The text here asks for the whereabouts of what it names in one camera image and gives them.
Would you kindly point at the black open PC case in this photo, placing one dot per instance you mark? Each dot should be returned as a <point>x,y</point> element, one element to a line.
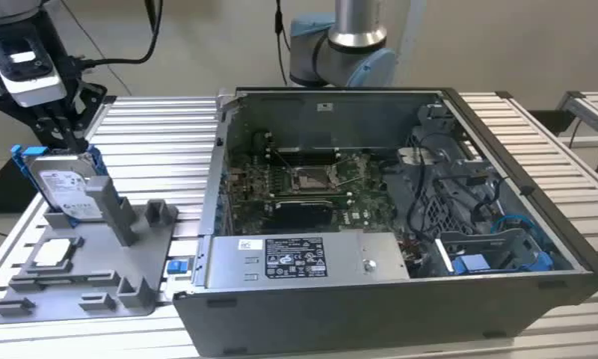
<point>329,318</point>

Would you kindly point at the metal locking lever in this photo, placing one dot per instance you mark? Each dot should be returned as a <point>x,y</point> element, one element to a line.
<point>338,164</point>

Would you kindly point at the black RAM slot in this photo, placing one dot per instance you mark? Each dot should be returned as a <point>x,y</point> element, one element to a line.
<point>298,193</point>
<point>258,201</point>
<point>303,152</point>

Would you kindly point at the slatted metal side table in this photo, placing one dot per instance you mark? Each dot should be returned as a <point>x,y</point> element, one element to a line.
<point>593,108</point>

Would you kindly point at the silver power supply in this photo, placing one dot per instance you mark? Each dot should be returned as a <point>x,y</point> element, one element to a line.
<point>229,269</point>

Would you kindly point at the gray disk bay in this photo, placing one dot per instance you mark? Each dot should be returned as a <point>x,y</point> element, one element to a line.
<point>507,243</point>

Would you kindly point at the blue disk carrier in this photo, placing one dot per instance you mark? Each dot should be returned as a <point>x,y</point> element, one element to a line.
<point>470,263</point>

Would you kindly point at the gray parts rack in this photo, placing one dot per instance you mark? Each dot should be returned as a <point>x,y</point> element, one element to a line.
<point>99,269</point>

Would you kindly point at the white sticker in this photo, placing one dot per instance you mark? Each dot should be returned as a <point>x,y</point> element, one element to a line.
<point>325,107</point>

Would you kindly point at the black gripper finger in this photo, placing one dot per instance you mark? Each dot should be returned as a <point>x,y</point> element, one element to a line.
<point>77,140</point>
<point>43,125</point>

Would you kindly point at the CPU socket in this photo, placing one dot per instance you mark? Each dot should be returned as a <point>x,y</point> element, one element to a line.
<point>311,181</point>

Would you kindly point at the silver CPU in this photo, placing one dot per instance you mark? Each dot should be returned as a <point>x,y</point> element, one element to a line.
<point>54,254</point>

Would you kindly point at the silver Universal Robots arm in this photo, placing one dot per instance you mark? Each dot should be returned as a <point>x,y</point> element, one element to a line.
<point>353,22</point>

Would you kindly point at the green motherboard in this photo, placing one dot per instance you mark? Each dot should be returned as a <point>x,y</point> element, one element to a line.
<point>369,209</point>

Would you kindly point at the black box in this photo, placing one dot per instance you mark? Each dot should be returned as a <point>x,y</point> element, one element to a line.
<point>547,121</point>

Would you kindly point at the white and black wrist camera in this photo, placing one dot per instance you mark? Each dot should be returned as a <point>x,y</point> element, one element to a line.
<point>29,82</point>

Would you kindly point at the hard disk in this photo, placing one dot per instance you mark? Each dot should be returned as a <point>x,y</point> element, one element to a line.
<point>59,179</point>

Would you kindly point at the green RAM stick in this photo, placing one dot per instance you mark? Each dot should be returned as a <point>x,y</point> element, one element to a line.
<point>63,278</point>

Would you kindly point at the gray metal drive cage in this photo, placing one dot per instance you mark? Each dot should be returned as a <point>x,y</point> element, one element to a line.
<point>403,187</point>

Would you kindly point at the blue case latch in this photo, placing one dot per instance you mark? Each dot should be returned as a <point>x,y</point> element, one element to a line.
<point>175,267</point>

